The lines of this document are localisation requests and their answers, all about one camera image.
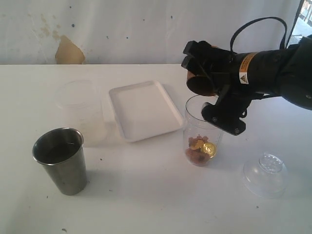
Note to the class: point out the gold candies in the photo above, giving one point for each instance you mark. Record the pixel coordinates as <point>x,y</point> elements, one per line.
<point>200,150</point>

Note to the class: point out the clear dome shaker lid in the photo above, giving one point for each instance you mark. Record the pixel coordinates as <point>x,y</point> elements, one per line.
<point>265,176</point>

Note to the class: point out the clear plastic shaker body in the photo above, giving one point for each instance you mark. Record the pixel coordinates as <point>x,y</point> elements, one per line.
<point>195,124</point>

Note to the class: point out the brown wooden cup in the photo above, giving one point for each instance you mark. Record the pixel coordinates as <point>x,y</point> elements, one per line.
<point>200,84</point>

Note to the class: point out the white rectangular tray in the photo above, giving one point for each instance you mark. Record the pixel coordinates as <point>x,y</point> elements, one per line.
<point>144,110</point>

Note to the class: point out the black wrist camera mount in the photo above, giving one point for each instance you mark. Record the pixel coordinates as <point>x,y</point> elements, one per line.
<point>223,117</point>

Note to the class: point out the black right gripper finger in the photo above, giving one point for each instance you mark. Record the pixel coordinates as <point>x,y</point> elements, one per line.
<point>200,59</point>

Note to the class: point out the translucent plastic measuring cup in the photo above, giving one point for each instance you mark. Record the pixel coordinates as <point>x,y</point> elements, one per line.
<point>80,104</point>

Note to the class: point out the stainless steel cup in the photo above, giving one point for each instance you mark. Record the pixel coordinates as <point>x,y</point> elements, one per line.
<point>60,152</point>

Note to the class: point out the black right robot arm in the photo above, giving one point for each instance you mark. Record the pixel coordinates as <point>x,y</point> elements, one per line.
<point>284,73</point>

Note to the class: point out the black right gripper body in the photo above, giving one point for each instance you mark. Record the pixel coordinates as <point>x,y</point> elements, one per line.
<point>231,78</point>

